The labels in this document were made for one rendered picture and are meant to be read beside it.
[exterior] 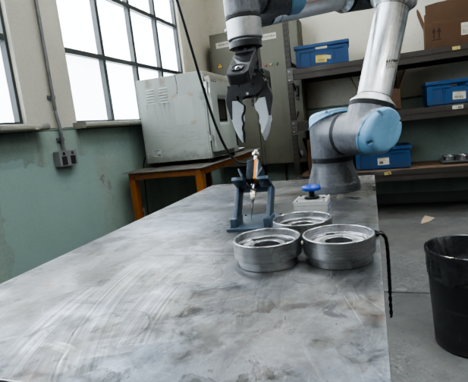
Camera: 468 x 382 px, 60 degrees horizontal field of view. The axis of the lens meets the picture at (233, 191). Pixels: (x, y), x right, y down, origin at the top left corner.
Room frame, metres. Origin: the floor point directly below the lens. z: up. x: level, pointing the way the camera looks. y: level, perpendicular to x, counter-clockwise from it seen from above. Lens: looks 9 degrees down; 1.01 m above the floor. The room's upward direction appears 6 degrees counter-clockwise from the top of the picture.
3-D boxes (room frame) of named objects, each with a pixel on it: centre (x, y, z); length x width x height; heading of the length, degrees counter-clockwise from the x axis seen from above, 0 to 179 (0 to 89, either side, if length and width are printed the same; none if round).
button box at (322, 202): (0.86, -0.17, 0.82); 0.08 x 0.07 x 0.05; 161
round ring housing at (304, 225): (0.71, -0.12, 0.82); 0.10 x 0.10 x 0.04
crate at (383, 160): (4.05, -1.53, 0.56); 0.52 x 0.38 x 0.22; 68
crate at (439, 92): (3.83, -2.15, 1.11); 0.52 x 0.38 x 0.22; 71
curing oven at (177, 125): (3.27, 0.24, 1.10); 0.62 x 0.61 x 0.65; 161
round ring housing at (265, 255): (0.61, -0.04, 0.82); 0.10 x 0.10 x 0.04
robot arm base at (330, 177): (1.18, -0.30, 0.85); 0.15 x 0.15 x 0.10
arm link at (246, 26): (0.91, -0.06, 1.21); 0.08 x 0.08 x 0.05
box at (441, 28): (3.82, -2.12, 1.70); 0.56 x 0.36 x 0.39; 66
